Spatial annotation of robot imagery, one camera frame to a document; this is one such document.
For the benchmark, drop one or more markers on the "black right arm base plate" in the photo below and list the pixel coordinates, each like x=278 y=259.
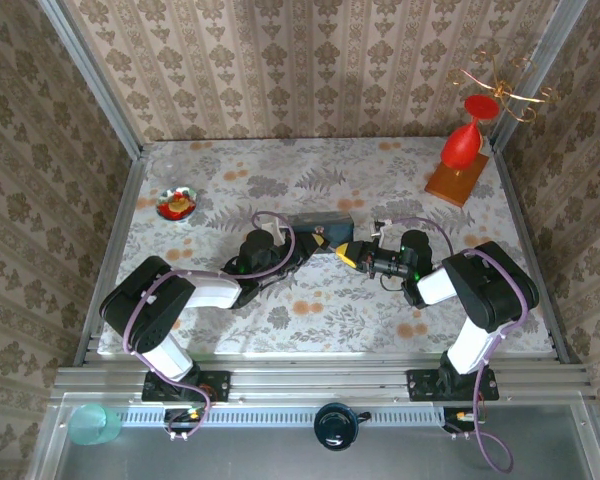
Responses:
x=425 y=385

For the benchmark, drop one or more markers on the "clear glass bowl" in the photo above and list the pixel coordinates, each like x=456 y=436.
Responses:
x=166 y=168

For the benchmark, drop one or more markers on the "starry night print tin box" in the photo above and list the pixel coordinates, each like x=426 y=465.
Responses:
x=332 y=231

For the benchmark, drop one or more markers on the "black connector board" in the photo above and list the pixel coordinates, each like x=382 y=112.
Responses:
x=185 y=417
x=462 y=419

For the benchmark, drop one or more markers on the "small colourful painted bowl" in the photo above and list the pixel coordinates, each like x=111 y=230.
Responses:
x=177 y=203

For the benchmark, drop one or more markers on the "aluminium front frame rail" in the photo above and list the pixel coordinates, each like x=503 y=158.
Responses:
x=320 y=382

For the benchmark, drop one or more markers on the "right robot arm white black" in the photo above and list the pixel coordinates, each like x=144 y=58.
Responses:
x=490 y=285

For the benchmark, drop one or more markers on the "floral tablecloth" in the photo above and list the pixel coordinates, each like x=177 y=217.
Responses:
x=290 y=170

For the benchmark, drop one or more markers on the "teal plastic cup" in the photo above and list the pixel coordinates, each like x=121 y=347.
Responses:
x=92 y=425

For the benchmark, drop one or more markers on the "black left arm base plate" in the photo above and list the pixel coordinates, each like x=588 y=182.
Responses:
x=215 y=385

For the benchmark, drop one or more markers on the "orange wooden block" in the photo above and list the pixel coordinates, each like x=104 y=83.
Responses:
x=455 y=185

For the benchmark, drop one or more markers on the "aluminium frame post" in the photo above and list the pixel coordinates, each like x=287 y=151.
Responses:
x=535 y=65
x=92 y=80

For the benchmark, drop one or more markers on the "red ribbed vase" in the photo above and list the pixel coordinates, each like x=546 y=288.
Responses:
x=462 y=145

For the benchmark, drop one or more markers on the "aluminium side frame rail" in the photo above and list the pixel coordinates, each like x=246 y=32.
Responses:
x=535 y=240
x=115 y=240

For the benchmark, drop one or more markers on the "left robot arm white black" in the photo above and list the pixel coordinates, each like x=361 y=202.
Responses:
x=150 y=305

